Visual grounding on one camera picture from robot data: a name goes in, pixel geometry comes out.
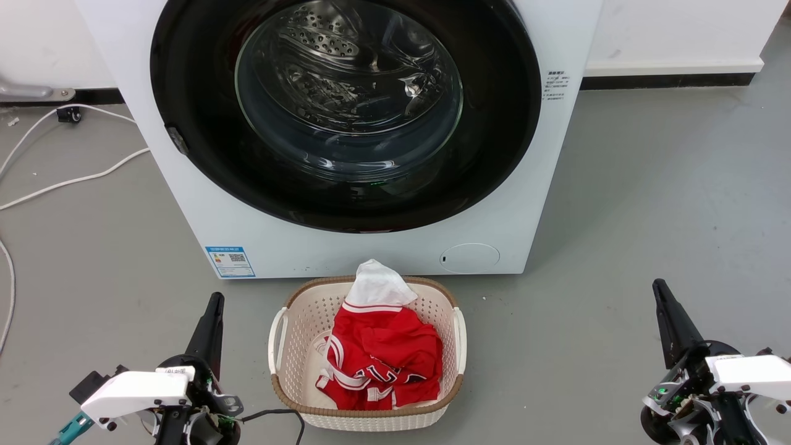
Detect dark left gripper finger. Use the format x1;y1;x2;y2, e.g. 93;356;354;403
185;292;218;365
204;292;224;375

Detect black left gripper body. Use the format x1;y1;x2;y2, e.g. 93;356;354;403
158;355;243;445

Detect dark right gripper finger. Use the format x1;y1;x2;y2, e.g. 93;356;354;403
659;279;705;356
653;279;685;370

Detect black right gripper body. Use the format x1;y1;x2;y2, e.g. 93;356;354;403
641;342;741;445

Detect black round glass washer door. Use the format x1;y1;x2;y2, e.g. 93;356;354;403
150;0;543;234

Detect white front-load washing machine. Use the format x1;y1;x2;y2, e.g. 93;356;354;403
74;0;603;280

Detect blue energy label sticker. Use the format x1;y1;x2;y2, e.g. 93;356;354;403
205;247;256;279

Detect cream plastic laundry basket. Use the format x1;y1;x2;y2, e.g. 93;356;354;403
268;276;468;432

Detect red sports jersey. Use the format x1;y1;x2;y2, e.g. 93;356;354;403
315;301;444;411

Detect white cloth garment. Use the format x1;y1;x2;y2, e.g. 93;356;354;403
344;259;419;308

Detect round white filter cover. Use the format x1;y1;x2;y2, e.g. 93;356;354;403
439;243;501;274

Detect printed text label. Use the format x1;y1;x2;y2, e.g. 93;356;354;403
543;69;568;103

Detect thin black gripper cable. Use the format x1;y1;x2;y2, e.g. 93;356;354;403
238;409;305;445

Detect teal cable connector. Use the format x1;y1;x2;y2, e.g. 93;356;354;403
49;412;95;445

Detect white floor cable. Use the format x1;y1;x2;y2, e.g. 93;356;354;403
0;240;15;356
0;147;151;211
0;104;138;180

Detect grey metal floor bracket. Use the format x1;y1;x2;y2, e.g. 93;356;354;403
0;77;76;103

